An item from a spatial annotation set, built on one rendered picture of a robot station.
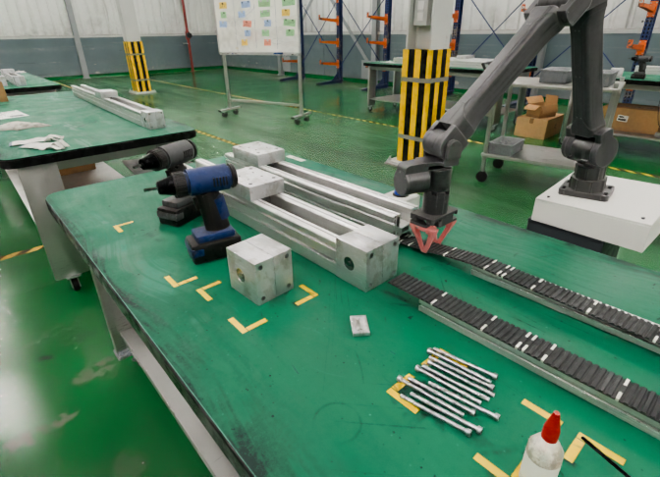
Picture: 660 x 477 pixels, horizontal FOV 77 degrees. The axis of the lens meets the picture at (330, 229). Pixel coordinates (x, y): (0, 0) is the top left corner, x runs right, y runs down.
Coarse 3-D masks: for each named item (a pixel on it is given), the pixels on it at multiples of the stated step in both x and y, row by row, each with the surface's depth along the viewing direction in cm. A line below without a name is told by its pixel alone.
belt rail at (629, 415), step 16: (448, 320) 75; (480, 336) 72; (512, 352) 68; (528, 368) 66; (544, 368) 64; (560, 384) 62; (576, 384) 60; (592, 400) 59; (608, 400) 58; (624, 416) 57; (640, 416) 55; (656, 432) 54
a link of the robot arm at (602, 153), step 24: (552, 0) 86; (600, 0) 86; (576, 24) 91; (600, 24) 90; (576, 48) 94; (600, 48) 93; (576, 72) 97; (600, 72) 96; (576, 96) 100; (600, 96) 99; (576, 120) 103; (600, 120) 101; (600, 144) 101
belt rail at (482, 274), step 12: (480, 276) 90; (492, 276) 88; (504, 288) 86; (516, 288) 84; (540, 300) 81; (552, 300) 80; (564, 312) 78; (576, 312) 77; (600, 324) 74; (624, 336) 72; (636, 336) 71; (648, 348) 69
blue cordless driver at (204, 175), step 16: (176, 176) 89; (192, 176) 90; (208, 176) 91; (224, 176) 92; (160, 192) 88; (176, 192) 90; (192, 192) 91; (208, 192) 93; (208, 208) 95; (224, 208) 97; (208, 224) 96; (224, 224) 98; (192, 240) 97; (208, 240) 96; (224, 240) 98; (240, 240) 100; (192, 256) 95; (208, 256) 97; (224, 256) 99
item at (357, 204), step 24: (240, 168) 148; (264, 168) 136; (288, 168) 138; (288, 192) 130; (312, 192) 122; (336, 192) 114; (360, 192) 116; (360, 216) 108; (384, 216) 102; (408, 216) 106
